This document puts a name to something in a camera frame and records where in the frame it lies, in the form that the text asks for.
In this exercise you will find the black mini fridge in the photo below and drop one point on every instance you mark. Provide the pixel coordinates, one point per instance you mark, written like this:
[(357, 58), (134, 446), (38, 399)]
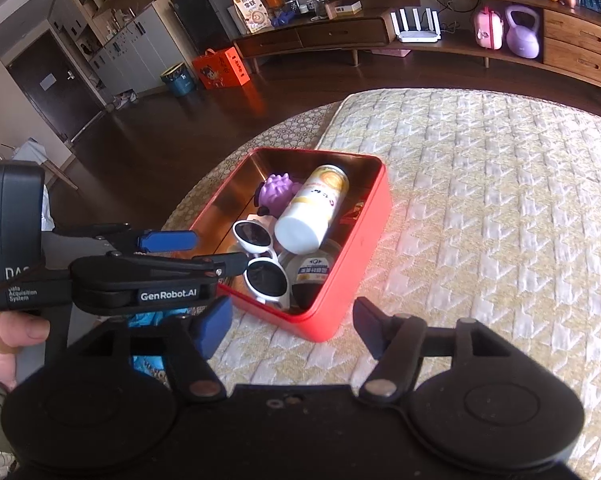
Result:
[(208, 23)]

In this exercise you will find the orange gift box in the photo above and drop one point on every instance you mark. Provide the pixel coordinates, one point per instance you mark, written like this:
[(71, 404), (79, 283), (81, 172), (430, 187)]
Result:
[(221, 69)]

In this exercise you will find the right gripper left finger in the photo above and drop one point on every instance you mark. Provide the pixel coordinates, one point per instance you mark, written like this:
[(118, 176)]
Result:
[(111, 399)]

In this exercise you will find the cream quilted table mat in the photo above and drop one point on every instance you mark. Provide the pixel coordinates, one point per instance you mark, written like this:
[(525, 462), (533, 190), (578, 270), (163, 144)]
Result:
[(496, 216)]

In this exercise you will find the red snack packet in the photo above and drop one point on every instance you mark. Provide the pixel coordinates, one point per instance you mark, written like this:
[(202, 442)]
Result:
[(351, 216)]

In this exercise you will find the pink small suitcase toy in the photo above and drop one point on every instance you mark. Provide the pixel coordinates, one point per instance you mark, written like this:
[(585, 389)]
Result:
[(489, 29)]

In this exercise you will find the round tin with label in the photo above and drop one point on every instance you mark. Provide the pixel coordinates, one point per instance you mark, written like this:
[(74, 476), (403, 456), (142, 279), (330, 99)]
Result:
[(307, 274)]

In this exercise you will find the person's left hand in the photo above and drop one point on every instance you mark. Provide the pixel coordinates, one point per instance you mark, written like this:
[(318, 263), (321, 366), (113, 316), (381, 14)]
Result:
[(18, 330)]

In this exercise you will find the purple spiky sheep toy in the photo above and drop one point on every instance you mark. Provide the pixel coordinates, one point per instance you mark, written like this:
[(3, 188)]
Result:
[(273, 196)]

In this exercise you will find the dark blue trash bin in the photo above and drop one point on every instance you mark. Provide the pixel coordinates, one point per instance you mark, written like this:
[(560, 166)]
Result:
[(178, 80)]

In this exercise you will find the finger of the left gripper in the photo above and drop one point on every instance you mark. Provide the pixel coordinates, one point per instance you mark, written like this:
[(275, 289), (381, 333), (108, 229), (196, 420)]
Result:
[(222, 265), (146, 241)]

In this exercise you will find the wooden TV cabinet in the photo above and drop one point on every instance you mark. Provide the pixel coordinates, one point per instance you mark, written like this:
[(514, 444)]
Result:
[(541, 34)]

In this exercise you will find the white frame sunglasses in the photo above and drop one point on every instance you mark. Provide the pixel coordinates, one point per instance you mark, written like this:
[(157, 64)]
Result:
[(264, 276)]

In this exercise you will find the purple kettlebell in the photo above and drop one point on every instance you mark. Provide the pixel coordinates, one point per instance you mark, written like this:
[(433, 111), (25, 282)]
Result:
[(522, 40)]

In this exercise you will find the white wifi router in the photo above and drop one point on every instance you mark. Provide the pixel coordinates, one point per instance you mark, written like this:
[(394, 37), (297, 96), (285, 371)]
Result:
[(414, 26)]

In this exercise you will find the yellow white snack box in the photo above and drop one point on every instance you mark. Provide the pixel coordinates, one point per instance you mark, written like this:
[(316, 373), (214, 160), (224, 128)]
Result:
[(254, 15)]

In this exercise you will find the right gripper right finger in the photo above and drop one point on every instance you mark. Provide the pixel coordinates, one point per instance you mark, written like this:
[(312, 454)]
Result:
[(467, 392)]

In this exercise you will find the white yellow cylindrical bottle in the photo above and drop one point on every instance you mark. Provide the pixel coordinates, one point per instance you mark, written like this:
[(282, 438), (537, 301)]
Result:
[(302, 227)]

